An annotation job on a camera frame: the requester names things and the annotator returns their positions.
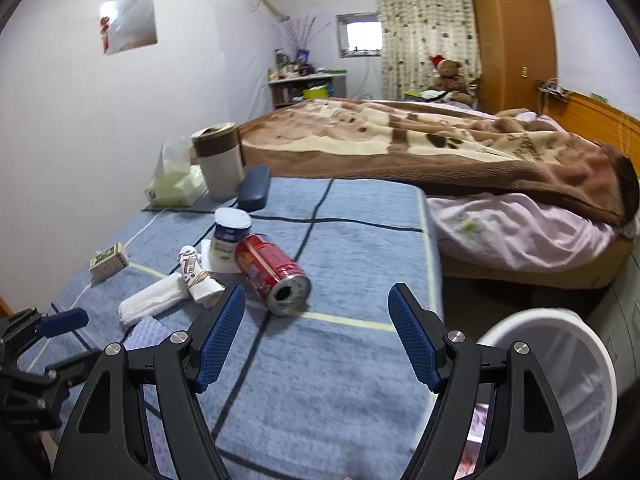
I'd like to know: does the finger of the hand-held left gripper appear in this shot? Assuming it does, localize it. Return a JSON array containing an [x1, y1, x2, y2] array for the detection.
[[0, 308, 89, 366], [15, 349, 103, 391]]

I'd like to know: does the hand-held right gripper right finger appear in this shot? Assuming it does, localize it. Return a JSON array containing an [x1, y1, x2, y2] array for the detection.
[[389, 282, 581, 480]]

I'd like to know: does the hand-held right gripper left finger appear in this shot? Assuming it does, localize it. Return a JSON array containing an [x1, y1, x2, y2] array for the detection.
[[52, 284, 247, 480]]

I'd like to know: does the small beige box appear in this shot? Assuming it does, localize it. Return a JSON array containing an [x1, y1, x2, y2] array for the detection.
[[89, 242, 130, 282]]

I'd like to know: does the white tissue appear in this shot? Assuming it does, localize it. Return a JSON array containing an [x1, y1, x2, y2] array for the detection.
[[118, 274, 191, 328]]

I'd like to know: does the red soda can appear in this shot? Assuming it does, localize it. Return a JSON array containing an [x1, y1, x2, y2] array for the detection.
[[235, 233, 311, 316]]

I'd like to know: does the white and blue cup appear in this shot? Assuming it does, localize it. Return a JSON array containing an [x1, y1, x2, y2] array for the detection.
[[209, 208, 252, 273]]

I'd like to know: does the white trash bin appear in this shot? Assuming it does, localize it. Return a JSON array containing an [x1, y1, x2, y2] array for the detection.
[[462, 308, 618, 480]]

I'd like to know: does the blue checkered mat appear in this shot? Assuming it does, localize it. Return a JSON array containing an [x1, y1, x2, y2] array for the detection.
[[25, 177, 446, 480]]

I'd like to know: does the pink bed sheet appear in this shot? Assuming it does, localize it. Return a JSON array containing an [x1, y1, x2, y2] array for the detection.
[[427, 192, 631, 273]]

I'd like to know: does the dark glasses case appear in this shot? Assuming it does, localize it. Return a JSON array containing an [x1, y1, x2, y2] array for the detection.
[[236, 165, 272, 211]]

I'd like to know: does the tissue pack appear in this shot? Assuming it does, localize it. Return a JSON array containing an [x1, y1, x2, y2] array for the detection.
[[143, 136, 208, 207]]

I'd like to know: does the white thermos cup brown lid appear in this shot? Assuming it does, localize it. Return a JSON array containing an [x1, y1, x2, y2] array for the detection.
[[191, 121, 246, 202]]

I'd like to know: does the brown printed blanket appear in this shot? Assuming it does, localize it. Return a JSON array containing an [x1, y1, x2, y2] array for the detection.
[[235, 97, 640, 226]]

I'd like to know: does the brown teddy bear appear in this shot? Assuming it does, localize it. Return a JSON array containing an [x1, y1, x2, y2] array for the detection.
[[429, 53, 473, 103]]

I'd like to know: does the cluttered white desk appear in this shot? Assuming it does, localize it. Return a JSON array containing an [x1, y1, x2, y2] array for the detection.
[[267, 71, 347, 111]]

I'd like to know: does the power strip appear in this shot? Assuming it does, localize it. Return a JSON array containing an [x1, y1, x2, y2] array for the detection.
[[534, 77, 571, 98]]

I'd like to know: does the wooden bed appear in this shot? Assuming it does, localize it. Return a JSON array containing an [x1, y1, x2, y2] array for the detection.
[[235, 77, 640, 291]]

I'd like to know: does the small window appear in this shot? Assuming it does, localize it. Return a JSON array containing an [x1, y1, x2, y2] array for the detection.
[[336, 12, 382, 58]]

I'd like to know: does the patterned curtain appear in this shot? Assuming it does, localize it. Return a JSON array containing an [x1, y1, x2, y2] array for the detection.
[[372, 0, 483, 101]]

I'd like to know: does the purple branch decoration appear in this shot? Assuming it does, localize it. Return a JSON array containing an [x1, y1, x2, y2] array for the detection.
[[272, 15, 331, 53]]

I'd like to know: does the wooden wardrobe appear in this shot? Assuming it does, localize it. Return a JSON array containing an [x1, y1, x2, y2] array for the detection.
[[467, 0, 558, 113]]

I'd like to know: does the shiny wall mirror sheet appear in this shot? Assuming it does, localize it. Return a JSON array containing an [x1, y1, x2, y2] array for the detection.
[[98, 0, 158, 55]]

